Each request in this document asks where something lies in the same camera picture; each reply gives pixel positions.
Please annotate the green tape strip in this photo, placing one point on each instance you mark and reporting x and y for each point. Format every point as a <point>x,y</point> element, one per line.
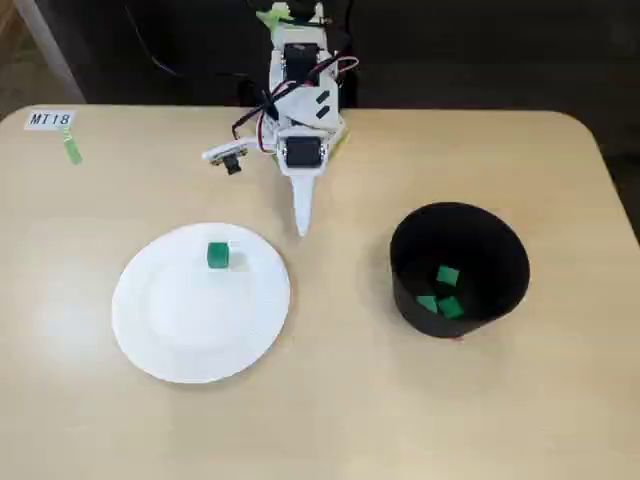
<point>71,149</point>

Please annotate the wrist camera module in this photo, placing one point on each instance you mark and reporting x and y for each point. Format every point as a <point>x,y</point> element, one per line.
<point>225,154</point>

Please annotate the black pot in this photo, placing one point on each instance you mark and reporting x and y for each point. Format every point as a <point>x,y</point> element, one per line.
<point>450,230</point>

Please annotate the white furniture leg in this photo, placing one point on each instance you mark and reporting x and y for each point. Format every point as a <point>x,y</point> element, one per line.
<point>55,50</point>

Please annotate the small red tape piece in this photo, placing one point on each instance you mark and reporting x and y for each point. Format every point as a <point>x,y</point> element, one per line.
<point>457,339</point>

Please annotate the light green tape wad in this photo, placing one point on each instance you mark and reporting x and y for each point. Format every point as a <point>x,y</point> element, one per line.
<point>272,14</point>

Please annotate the white paper plate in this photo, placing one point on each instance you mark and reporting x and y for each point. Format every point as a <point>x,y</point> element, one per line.
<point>200,325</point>

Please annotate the green cube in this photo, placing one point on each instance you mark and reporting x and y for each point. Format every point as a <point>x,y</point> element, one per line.
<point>447,276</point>
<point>218,255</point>
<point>426,303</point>
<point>450,307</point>

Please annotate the white MT18 label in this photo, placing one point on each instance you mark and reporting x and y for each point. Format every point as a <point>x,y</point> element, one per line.
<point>49,119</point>

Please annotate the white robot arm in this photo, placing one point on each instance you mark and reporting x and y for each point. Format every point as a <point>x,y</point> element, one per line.
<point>322,112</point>

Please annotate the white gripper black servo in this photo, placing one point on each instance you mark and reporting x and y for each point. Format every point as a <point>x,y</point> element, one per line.
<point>303,150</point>

